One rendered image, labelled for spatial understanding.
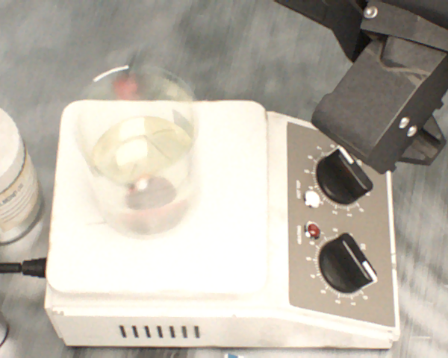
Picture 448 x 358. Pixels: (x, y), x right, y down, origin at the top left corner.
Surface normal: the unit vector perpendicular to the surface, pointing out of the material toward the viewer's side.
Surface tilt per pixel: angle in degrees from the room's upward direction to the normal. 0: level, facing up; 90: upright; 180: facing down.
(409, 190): 0
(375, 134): 26
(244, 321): 90
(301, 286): 30
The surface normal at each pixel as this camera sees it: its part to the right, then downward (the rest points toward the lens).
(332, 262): 0.48, -0.39
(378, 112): -0.33, -0.15
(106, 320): -0.01, 0.89
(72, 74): -0.02, -0.45
